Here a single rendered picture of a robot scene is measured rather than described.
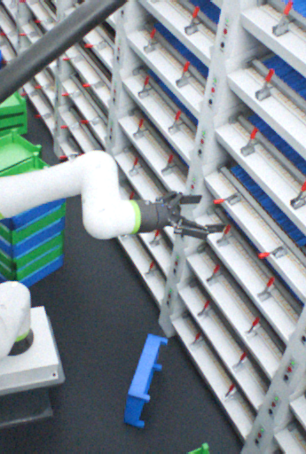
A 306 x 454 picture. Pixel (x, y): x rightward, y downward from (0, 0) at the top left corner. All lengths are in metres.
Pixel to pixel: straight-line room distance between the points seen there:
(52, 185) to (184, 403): 1.26
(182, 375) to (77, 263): 0.78
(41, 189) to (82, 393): 1.13
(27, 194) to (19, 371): 0.72
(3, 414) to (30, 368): 0.31
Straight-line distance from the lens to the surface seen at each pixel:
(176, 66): 2.35
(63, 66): 3.40
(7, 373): 2.21
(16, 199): 1.75
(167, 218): 1.69
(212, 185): 2.15
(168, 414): 2.58
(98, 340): 2.76
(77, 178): 1.64
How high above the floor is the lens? 2.17
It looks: 41 degrees down
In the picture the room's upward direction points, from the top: 9 degrees clockwise
